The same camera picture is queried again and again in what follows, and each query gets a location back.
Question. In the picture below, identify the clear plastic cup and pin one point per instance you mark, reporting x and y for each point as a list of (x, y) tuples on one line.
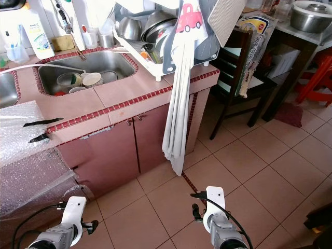
[(16, 52)]

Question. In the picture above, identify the long black knife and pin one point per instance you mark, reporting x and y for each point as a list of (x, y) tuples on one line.
[(42, 123)]

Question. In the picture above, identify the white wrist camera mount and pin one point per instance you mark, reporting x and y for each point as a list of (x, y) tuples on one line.
[(213, 202), (75, 212)]

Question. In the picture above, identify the white dish soap bottle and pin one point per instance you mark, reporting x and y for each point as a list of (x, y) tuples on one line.
[(39, 39)]

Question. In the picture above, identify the small steel bowl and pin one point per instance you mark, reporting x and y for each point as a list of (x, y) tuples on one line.
[(128, 28)]

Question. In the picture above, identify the small white bowl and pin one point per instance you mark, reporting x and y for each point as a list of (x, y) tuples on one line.
[(78, 90)]

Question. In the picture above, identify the pink kitchen cabinet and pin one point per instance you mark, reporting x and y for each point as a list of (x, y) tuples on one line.
[(104, 150)]

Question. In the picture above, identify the black frying pan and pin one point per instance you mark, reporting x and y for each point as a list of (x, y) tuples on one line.
[(11, 3)]

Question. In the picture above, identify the pale green bowl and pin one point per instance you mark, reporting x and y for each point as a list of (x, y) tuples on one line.
[(68, 80)]

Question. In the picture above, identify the beige cup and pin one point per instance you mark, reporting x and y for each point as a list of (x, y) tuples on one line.
[(92, 79)]

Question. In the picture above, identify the white cup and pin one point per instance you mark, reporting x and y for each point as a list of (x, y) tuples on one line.
[(90, 38)]

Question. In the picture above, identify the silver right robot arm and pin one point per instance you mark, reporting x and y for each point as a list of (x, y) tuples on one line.
[(225, 233)]

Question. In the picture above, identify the metal cup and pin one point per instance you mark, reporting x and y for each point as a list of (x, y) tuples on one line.
[(106, 40)]

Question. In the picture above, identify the large steel bowl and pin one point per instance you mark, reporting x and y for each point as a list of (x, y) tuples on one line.
[(158, 23)]

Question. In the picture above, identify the steel pot with lid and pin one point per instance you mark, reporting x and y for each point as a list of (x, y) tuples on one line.
[(311, 18)]

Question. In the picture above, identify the dark red floor mat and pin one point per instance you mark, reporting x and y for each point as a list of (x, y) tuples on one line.
[(289, 115)]

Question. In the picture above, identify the beige ribbed board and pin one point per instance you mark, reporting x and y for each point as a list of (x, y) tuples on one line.
[(228, 18)]

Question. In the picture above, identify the dark wooden table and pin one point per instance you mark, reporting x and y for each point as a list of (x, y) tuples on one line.
[(298, 44)]

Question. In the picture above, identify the red plastic stool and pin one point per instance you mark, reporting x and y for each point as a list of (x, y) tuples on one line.
[(314, 83)]

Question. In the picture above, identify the clear bag yellow label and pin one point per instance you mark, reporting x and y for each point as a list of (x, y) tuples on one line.
[(257, 26)]

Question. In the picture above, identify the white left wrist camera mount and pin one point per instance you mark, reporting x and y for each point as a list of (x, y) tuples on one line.
[(75, 212)]

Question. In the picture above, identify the short black knife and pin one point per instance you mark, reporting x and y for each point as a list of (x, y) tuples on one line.
[(40, 138)]

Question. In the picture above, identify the clear bubble wrap sheet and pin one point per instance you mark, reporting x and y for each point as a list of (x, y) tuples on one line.
[(26, 155)]

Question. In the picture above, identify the white grey dish rack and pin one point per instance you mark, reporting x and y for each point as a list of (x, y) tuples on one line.
[(168, 59)]

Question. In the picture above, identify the grey metal bowl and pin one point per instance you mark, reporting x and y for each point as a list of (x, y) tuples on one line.
[(110, 77)]

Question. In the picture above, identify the black wooden chair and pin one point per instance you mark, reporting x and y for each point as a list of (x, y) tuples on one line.
[(228, 67)]

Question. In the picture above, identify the black object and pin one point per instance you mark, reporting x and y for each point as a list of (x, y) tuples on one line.
[(319, 218)]

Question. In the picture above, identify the white chrome faucet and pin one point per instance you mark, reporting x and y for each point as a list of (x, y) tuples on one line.
[(65, 21)]

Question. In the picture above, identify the brown sponge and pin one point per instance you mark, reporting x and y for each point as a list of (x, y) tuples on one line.
[(62, 43)]

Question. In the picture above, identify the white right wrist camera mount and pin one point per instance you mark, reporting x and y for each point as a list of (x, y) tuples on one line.
[(213, 202)]

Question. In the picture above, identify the white towel red car print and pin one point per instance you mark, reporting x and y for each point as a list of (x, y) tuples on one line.
[(179, 104)]

